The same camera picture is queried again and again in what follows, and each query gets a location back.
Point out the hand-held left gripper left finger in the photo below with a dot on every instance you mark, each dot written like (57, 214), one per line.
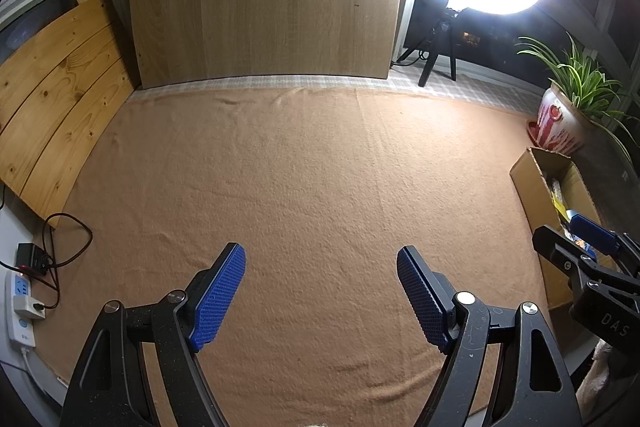
(220, 297)

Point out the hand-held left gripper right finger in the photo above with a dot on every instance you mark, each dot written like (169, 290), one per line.
(425, 302)

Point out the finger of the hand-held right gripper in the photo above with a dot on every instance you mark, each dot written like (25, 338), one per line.
(592, 232)
(557, 247)

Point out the cardboard box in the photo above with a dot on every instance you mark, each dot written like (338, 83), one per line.
(537, 192)

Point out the person's right hand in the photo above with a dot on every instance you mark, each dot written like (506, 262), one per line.
(600, 367)

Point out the white and red plant pot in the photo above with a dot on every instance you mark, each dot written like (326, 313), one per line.
(560, 122)

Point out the brown blanket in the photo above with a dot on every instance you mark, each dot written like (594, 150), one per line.
(300, 182)

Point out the green leafy plant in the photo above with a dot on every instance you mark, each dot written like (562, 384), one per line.
(582, 82)

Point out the checked cloth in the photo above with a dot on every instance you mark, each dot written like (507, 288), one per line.
(450, 94)

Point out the white power strip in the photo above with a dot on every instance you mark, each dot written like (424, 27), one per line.
(20, 332)

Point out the black tripod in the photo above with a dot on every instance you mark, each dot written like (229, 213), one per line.
(442, 29)

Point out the pine wood panel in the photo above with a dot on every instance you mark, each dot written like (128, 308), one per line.
(55, 107)

